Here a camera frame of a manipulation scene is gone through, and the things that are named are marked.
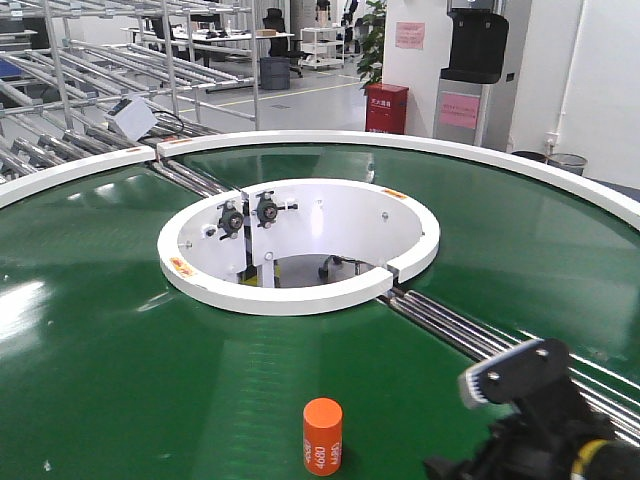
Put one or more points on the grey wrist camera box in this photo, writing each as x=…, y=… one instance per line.
x=514, y=373

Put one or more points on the steel roller rack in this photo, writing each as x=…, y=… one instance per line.
x=64, y=64

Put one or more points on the dark grey bin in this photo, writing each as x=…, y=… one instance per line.
x=274, y=73

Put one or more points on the red fire extinguisher cabinet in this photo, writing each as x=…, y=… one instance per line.
x=386, y=108

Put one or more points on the round green conveyor table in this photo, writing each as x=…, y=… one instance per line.
x=109, y=372

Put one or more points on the black office chair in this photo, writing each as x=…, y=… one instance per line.
x=280, y=46

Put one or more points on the black water dispenser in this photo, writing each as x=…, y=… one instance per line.
x=476, y=59

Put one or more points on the tall green plant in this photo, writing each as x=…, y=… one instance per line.
x=369, y=67

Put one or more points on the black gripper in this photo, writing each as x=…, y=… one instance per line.
x=542, y=439

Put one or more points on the white control box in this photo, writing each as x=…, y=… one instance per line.
x=131, y=117

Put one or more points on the mesh waste basket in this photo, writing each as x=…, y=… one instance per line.
x=568, y=162

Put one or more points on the grey trash bin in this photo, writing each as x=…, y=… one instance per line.
x=531, y=155

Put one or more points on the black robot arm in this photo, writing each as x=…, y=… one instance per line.
x=615, y=460

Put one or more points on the orange cylindrical capacitor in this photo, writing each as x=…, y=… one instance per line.
x=322, y=436

